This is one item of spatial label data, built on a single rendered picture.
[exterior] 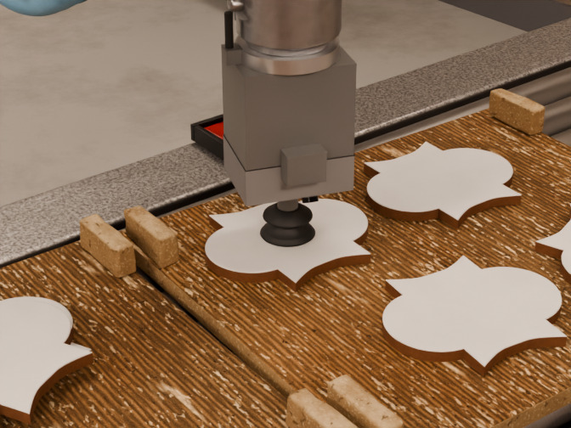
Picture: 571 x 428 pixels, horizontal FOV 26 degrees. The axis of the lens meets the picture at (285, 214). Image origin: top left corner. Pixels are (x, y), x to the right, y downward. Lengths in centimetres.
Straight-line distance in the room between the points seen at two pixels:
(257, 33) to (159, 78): 273
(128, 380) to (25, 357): 7
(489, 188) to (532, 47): 39
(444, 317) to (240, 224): 20
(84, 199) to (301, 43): 31
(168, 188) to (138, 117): 226
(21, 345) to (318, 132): 26
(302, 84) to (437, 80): 45
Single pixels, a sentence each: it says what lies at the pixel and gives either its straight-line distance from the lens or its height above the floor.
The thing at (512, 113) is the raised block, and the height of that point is 95.
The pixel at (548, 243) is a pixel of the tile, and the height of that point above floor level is 95.
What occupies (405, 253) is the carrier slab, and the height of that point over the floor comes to 94.
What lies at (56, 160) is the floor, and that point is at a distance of 317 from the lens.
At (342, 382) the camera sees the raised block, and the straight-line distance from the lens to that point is 79.
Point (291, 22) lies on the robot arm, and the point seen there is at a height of 114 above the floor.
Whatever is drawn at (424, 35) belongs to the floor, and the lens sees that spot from 389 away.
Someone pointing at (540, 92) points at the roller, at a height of 92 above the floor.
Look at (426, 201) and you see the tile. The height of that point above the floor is 95.
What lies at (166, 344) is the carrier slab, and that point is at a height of 94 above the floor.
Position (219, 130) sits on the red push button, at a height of 93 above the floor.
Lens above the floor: 145
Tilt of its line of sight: 30 degrees down
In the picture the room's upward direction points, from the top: straight up
